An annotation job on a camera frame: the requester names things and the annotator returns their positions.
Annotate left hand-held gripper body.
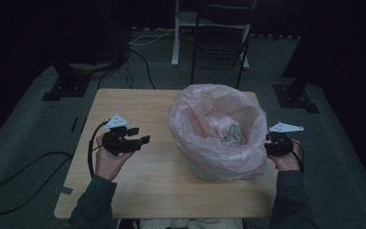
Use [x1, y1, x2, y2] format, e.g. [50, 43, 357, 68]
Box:
[102, 114, 143, 157]

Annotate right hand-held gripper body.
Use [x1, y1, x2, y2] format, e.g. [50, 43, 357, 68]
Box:
[264, 121, 305, 157]

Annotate pink plastic trash bag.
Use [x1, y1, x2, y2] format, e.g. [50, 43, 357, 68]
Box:
[167, 83, 270, 182]

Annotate person's right hand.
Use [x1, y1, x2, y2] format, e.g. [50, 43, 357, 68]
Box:
[267, 139, 303, 173]

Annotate person's left hand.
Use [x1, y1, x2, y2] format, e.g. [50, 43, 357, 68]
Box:
[94, 134, 135, 182]

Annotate black stand base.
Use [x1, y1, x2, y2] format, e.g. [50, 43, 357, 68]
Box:
[272, 65, 320, 115]
[41, 62, 93, 102]

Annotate black tape strips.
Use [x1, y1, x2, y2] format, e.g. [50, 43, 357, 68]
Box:
[70, 116, 88, 135]

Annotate crumpled waste in bag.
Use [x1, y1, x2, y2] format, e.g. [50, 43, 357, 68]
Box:
[208, 114, 248, 147]

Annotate white trash bin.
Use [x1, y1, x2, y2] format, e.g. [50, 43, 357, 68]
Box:
[185, 160, 236, 181]

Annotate grey tape piece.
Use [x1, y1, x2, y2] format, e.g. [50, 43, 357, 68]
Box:
[52, 185, 74, 196]

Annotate black folding chair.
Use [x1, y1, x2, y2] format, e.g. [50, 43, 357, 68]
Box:
[190, 0, 251, 90]

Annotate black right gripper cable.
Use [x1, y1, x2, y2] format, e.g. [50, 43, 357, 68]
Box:
[290, 140, 306, 176]

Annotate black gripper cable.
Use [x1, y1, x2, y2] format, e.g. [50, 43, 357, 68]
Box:
[290, 140, 306, 176]
[87, 120, 110, 179]

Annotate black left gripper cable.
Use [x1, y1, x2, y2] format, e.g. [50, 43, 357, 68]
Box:
[87, 120, 110, 179]

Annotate thin black floor cables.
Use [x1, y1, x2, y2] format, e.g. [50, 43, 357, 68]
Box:
[96, 47, 157, 91]

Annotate white floor cable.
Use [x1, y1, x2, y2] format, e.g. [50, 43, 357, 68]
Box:
[128, 28, 189, 46]

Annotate black cable on floor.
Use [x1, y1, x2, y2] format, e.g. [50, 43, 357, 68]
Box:
[0, 151, 74, 217]

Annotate white table frame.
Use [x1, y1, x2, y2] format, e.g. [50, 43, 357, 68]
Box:
[171, 0, 259, 71]

